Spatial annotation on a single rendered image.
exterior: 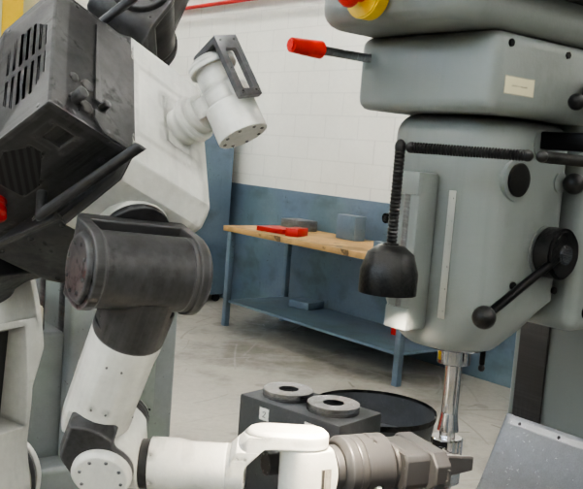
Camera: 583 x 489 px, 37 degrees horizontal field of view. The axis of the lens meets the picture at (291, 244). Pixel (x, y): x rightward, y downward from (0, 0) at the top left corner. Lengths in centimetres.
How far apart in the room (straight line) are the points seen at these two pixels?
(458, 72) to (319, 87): 685
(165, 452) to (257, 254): 740
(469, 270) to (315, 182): 677
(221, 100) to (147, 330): 30
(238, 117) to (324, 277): 673
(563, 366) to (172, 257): 85
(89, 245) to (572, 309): 68
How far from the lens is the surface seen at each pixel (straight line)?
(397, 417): 358
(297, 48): 114
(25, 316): 143
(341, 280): 762
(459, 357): 126
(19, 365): 142
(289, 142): 822
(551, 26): 117
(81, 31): 113
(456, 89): 112
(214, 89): 111
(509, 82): 111
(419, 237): 115
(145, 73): 117
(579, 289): 129
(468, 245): 115
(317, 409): 145
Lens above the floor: 156
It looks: 6 degrees down
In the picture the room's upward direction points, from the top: 4 degrees clockwise
